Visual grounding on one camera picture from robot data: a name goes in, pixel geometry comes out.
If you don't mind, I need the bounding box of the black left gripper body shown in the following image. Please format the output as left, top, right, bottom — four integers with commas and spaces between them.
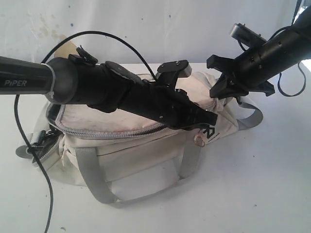
121, 82, 197, 129

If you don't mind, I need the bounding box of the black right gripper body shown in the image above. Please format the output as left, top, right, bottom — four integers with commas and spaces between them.
234, 29, 301, 96

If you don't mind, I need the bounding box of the white canvas duffel bag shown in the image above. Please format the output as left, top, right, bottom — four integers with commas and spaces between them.
16, 72, 263, 205

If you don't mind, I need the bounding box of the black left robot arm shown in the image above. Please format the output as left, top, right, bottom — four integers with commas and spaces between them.
0, 54, 217, 130

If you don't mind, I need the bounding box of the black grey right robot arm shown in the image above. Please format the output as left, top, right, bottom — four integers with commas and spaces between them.
207, 7, 311, 99

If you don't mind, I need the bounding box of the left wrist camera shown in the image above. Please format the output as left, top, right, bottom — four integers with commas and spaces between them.
155, 60, 192, 86

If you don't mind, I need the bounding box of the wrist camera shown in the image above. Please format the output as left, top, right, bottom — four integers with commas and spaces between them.
155, 60, 192, 86
230, 23, 267, 48

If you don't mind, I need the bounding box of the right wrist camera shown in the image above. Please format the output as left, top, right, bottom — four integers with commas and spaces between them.
230, 23, 267, 48

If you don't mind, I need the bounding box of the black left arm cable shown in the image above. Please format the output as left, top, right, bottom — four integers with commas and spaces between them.
14, 30, 156, 233

